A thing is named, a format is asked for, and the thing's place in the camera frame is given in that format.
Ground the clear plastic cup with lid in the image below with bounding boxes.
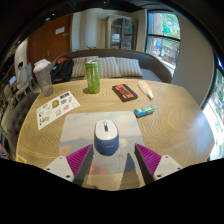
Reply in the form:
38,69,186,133
32,58,55,97

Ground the striped cushion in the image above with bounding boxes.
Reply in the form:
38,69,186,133
71,56,88,79
115,57,144,78
87,56,122,80

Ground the black backpack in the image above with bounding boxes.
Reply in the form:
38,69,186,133
50,56,75,84

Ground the white and orange tube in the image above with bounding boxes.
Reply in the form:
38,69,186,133
137,80,155,101

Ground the white sticker sheet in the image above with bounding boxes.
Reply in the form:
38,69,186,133
35,90,81,131

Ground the white and blue computer mouse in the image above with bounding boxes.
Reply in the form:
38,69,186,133
93,119,120,157

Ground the glass door cabinet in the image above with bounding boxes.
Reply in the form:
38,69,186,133
105,14,138,51

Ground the green drink can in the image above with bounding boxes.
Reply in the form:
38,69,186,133
85,60,101,95

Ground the brown curved sofa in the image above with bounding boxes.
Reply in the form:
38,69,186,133
49,48,173,84

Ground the green and blue gum pack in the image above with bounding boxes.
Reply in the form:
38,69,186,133
133,105,156,118

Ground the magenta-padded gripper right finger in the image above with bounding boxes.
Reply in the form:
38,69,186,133
134,143,184,185

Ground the brown wooden door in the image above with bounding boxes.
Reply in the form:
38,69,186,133
27,13,74,66

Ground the grey tufted chair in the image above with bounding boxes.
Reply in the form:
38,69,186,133
6,92,40,158

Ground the black box with orange print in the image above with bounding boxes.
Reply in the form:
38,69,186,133
111,83,139,103

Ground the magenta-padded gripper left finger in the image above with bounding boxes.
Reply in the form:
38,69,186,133
43,143,95,187

